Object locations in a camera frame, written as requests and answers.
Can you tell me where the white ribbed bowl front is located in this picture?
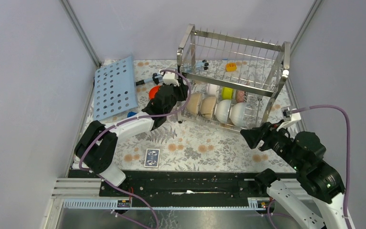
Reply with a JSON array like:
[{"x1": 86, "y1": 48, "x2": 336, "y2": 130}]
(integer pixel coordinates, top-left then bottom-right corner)
[{"x1": 214, "y1": 99, "x2": 232, "y2": 124}]

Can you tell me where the beige floral bowl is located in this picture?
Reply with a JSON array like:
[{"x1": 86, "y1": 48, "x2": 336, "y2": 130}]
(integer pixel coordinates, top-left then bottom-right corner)
[
  {"x1": 200, "y1": 96, "x2": 217, "y2": 120},
  {"x1": 185, "y1": 93, "x2": 203, "y2": 115}
]

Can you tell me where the orange plastic bowl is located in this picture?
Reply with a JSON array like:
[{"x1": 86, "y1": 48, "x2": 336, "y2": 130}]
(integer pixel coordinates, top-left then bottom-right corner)
[{"x1": 149, "y1": 85, "x2": 161, "y2": 100}]

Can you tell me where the white ribbed bowl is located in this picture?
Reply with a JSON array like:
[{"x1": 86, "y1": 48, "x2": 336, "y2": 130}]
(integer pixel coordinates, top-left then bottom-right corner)
[
  {"x1": 229, "y1": 102, "x2": 246, "y2": 127},
  {"x1": 214, "y1": 99, "x2": 232, "y2": 124}
]

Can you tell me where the light blue perforated panel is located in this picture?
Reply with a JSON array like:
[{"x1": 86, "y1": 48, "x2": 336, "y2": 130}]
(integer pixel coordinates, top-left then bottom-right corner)
[{"x1": 92, "y1": 56, "x2": 138, "y2": 121}]

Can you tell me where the small orange yellow cup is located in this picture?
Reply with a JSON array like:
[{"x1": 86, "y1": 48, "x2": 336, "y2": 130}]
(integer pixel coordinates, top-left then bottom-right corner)
[{"x1": 225, "y1": 62, "x2": 237, "y2": 72}]

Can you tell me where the beige floral bowl rear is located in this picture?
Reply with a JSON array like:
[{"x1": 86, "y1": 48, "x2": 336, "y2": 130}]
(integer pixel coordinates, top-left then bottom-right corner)
[{"x1": 200, "y1": 96, "x2": 217, "y2": 120}]

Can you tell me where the yellow green bowl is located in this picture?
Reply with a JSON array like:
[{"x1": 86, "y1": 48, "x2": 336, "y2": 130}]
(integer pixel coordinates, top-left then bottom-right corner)
[{"x1": 221, "y1": 87, "x2": 234, "y2": 100}]

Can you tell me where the stainless steel dish rack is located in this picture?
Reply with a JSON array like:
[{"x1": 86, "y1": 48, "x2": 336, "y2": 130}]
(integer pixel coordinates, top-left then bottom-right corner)
[{"x1": 177, "y1": 24, "x2": 291, "y2": 132}]

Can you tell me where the blue toy car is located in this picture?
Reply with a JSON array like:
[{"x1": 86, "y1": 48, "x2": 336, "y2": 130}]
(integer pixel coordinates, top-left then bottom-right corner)
[{"x1": 127, "y1": 112, "x2": 137, "y2": 118}]

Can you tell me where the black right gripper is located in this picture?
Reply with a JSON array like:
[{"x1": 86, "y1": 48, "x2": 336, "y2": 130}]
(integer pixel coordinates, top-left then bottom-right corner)
[{"x1": 238, "y1": 118, "x2": 304, "y2": 170}]

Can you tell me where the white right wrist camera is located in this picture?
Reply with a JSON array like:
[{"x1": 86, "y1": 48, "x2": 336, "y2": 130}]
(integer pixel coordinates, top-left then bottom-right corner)
[{"x1": 278, "y1": 107, "x2": 301, "y2": 129}]

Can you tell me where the blue playing card box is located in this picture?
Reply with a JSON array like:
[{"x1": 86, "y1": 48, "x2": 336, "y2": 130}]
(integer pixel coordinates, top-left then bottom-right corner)
[{"x1": 144, "y1": 149, "x2": 160, "y2": 168}]

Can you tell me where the floral patterned table mat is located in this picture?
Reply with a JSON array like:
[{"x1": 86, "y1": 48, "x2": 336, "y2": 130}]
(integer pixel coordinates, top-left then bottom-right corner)
[{"x1": 112, "y1": 60, "x2": 295, "y2": 173}]

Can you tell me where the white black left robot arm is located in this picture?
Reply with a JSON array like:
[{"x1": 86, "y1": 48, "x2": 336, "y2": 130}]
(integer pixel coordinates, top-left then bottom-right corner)
[{"x1": 74, "y1": 83, "x2": 191, "y2": 196}]

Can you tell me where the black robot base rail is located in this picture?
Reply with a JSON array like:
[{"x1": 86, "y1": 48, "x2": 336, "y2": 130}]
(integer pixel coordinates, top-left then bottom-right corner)
[{"x1": 68, "y1": 169, "x2": 285, "y2": 209}]

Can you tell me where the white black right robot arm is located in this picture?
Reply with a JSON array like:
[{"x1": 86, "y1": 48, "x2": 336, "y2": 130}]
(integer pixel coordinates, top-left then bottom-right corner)
[{"x1": 240, "y1": 122, "x2": 353, "y2": 229}]

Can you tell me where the beige floral bowl front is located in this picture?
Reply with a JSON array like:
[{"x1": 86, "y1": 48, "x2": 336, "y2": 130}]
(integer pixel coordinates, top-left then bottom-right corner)
[{"x1": 185, "y1": 93, "x2": 203, "y2": 115}]

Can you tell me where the white ceramic bowl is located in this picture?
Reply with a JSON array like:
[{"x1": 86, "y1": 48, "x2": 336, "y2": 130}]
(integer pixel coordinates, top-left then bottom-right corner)
[{"x1": 206, "y1": 83, "x2": 220, "y2": 96}]

